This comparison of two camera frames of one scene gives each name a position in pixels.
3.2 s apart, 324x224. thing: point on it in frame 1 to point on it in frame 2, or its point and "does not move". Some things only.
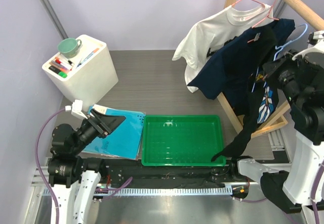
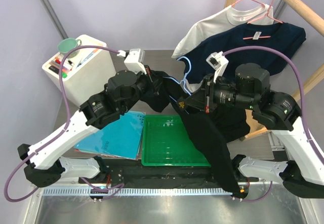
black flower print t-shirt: [249, 85] to [213, 129]
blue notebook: [123, 141] does not move
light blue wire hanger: [279, 48] to [175, 103]
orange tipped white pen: [91, 53] does not move
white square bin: [93, 76] does not move
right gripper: [272, 69] to [204, 100]
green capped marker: [63, 74] does not move
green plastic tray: [181, 140] does not move
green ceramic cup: [69, 47] does not move
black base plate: [118, 172] does not move
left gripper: [108, 123] to [151, 79]
